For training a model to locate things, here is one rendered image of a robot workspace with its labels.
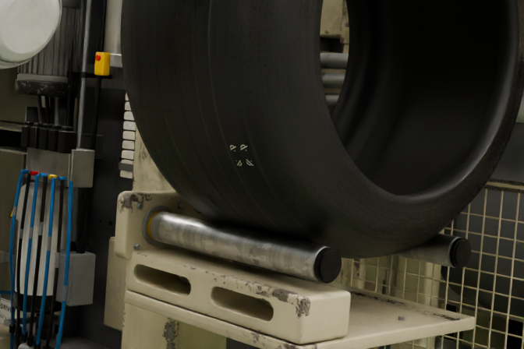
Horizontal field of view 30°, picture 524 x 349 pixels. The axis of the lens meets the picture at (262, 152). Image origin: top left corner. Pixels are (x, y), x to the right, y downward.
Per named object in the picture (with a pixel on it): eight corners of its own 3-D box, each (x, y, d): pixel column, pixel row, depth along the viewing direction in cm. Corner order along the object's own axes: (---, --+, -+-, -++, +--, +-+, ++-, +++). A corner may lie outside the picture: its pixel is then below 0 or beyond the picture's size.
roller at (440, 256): (284, 203, 163) (302, 209, 166) (277, 229, 162) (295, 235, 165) (458, 234, 138) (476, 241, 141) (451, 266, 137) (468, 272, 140)
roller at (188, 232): (150, 206, 144) (172, 214, 147) (140, 236, 143) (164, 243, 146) (324, 243, 118) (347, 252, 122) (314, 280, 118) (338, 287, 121)
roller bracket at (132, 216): (112, 257, 143) (116, 190, 142) (301, 244, 170) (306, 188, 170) (125, 261, 140) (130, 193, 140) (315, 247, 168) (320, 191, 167)
